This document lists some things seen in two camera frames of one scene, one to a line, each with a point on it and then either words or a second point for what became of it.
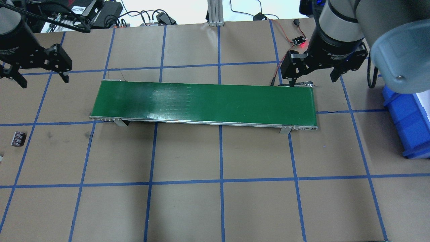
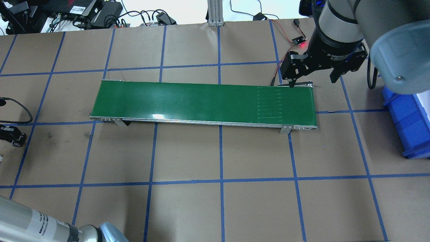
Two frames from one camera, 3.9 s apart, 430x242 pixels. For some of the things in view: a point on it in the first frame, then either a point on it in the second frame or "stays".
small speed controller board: (298, 40) stays
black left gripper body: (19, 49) to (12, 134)
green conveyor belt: (255, 104) stays
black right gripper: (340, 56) stays
